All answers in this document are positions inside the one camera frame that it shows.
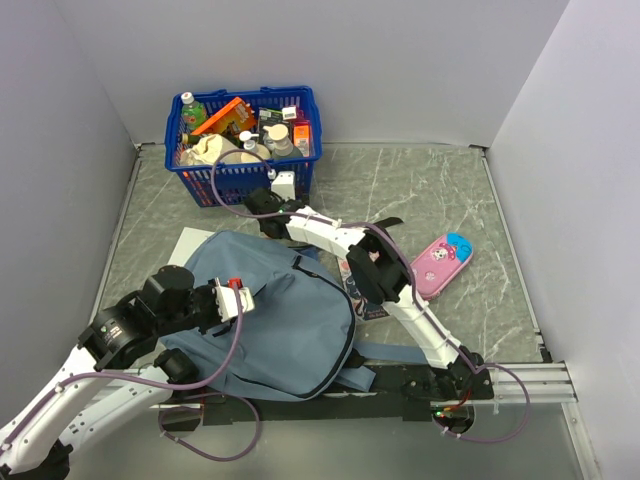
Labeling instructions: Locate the blue student backpack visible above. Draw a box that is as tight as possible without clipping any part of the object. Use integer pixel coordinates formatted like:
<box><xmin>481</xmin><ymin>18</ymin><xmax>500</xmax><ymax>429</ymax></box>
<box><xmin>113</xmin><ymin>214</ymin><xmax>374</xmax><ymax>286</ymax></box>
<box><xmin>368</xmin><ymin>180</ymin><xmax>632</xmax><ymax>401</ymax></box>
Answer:
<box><xmin>161</xmin><ymin>231</ymin><xmax>425</xmax><ymax>394</ymax></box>

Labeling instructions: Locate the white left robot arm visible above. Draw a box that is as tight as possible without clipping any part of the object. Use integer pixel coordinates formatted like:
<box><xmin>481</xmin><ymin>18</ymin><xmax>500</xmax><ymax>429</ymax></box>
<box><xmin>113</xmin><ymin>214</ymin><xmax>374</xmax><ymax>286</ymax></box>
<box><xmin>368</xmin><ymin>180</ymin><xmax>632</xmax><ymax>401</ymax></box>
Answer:
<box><xmin>1</xmin><ymin>265</ymin><xmax>237</xmax><ymax>479</ymax></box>

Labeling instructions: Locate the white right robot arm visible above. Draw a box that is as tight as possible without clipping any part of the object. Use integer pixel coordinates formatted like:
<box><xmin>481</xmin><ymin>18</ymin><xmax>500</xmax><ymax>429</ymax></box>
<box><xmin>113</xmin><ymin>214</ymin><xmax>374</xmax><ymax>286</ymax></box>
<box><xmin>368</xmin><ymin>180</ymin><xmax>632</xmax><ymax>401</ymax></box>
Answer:
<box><xmin>244</xmin><ymin>188</ymin><xmax>491</xmax><ymax>398</ymax></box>

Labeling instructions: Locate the blue plastic shopping basket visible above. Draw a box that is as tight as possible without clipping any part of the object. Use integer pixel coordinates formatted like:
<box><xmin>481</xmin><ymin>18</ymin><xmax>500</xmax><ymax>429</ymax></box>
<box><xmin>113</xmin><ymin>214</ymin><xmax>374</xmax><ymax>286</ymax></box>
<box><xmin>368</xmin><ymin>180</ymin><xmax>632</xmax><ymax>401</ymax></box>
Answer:
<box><xmin>164</xmin><ymin>85</ymin><xmax>323</xmax><ymax>207</ymax></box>

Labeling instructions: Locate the grey pump bottle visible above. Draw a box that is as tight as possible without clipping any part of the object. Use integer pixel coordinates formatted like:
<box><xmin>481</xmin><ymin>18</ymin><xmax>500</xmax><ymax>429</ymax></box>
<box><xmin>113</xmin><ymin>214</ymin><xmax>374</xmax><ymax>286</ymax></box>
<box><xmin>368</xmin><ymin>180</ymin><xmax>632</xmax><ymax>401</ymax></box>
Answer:
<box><xmin>263</xmin><ymin>123</ymin><xmax>303</xmax><ymax>160</ymax></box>

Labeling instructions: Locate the cream pump bottle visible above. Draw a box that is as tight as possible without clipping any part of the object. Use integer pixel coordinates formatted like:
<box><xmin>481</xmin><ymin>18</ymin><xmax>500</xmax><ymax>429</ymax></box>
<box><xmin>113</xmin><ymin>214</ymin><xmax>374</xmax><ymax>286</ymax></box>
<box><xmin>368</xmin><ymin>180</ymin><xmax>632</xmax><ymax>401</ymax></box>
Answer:
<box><xmin>239</xmin><ymin>130</ymin><xmax>271</xmax><ymax>164</ymax></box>

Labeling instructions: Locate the white notebook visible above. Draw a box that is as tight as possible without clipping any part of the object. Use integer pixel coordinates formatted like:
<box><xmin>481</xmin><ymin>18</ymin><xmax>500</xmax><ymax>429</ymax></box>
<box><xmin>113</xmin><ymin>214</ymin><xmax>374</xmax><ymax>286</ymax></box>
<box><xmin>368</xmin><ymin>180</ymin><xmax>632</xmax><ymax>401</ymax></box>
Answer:
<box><xmin>166</xmin><ymin>227</ymin><xmax>213</xmax><ymax>267</ymax></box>

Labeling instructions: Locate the pink orange bottle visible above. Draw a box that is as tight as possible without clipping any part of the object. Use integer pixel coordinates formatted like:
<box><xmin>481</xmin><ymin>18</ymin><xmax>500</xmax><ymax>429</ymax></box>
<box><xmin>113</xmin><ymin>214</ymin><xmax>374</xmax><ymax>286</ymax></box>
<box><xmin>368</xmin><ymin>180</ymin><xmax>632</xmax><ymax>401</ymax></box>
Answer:
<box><xmin>293</xmin><ymin>113</ymin><xmax>312</xmax><ymax>157</ymax></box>

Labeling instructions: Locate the black packaged item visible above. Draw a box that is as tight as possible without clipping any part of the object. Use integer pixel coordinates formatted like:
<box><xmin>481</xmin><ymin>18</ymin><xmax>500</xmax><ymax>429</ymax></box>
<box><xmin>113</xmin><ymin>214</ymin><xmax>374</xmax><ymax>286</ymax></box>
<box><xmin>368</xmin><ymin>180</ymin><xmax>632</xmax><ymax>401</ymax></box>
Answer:
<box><xmin>258</xmin><ymin>107</ymin><xmax>283</xmax><ymax>136</ymax></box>

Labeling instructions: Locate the orange snack box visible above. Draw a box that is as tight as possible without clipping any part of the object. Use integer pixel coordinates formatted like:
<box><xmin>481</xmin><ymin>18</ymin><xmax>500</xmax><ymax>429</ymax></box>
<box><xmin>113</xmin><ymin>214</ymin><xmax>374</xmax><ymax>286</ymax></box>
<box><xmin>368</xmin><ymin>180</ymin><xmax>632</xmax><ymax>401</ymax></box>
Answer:
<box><xmin>193</xmin><ymin>97</ymin><xmax>257</xmax><ymax>137</ymax></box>

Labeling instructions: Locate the green drink bottle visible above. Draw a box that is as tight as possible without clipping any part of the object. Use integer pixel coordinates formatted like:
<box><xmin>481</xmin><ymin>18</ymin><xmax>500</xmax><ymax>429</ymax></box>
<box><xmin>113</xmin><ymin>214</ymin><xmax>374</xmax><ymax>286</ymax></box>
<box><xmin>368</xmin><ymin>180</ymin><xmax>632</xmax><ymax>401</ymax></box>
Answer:
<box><xmin>180</xmin><ymin>92</ymin><xmax>208</xmax><ymax>132</ymax></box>

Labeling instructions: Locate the floral Little Women book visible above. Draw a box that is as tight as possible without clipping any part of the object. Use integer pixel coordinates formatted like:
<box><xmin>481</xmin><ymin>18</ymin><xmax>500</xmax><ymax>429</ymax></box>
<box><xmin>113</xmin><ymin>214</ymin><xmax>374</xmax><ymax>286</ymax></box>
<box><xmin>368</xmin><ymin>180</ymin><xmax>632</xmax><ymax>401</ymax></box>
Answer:
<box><xmin>337</xmin><ymin>259</ymin><xmax>388</xmax><ymax>324</ymax></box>

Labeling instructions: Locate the pink cartoon pencil case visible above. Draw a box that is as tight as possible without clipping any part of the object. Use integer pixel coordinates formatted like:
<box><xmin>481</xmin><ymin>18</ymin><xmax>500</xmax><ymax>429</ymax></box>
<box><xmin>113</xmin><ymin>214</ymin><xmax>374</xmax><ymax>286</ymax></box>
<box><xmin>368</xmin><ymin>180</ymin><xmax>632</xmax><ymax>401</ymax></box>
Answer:
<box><xmin>411</xmin><ymin>232</ymin><xmax>473</xmax><ymax>300</ymax></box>

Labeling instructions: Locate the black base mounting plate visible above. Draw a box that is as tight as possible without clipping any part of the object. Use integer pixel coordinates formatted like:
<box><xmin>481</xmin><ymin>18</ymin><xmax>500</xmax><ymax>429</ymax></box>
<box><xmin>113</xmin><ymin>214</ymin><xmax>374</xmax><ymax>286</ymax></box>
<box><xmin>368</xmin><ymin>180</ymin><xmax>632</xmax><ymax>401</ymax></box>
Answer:
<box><xmin>160</xmin><ymin>365</ymin><xmax>494</xmax><ymax>432</ymax></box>

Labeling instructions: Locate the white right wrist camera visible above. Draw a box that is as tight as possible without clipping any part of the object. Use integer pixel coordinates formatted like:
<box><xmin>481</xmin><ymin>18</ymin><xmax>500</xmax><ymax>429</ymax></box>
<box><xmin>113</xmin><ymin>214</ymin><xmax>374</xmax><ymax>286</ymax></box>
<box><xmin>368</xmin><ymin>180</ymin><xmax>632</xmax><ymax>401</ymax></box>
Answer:
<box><xmin>271</xmin><ymin>171</ymin><xmax>296</xmax><ymax>201</ymax></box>

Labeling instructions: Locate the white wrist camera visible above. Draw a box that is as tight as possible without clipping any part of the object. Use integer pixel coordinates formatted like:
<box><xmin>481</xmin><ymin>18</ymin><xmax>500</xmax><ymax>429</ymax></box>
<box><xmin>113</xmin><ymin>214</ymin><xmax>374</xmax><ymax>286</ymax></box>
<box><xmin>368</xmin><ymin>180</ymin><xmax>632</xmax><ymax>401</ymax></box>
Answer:
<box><xmin>271</xmin><ymin>171</ymin><xmax>296</xmax><ymax>201</ymax></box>
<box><xmin>213</xmin><ymin>278</ymin><xmax>255</xmax><ymax>323</ymax></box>

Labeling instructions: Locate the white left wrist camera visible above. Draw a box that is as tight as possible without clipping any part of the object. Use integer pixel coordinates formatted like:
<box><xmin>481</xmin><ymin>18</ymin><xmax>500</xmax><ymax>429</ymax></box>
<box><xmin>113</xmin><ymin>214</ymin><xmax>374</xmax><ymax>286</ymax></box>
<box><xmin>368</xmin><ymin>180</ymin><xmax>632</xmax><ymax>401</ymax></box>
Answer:
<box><xmin>213</xmin><ymin>278</ymin><xmax>255</xmax><ymax>323</ymax></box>

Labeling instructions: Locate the aluminium front rail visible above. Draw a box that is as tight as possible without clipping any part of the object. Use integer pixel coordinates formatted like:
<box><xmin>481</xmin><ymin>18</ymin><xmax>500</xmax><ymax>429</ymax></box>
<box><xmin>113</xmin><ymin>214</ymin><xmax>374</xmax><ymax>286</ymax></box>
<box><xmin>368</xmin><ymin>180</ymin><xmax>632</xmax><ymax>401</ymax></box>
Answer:
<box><xmin>47</xmin><ymin>364</ymin><xmax>579</xmax><ymax>411</ymax></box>

